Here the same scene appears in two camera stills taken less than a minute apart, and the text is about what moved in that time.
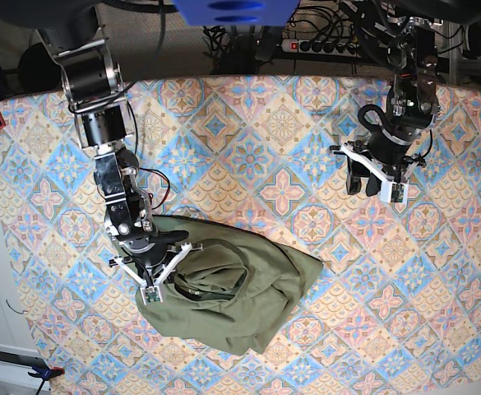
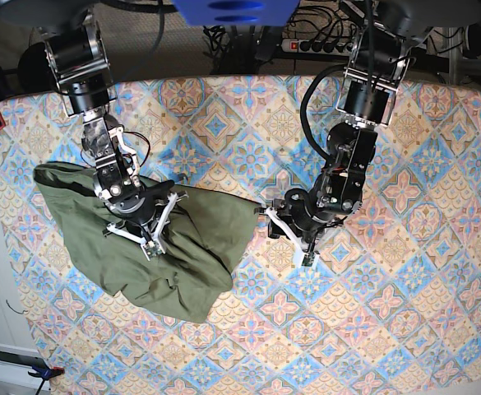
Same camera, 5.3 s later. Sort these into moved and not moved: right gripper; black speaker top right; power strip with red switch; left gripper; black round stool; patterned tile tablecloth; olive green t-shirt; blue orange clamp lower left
Moved: left gripper; right gripper; olive green t-shirt
Not moved: black speaker top right; black round stool; patterned tile tablecloth; blue orange clamp lower left; power strip with red switch
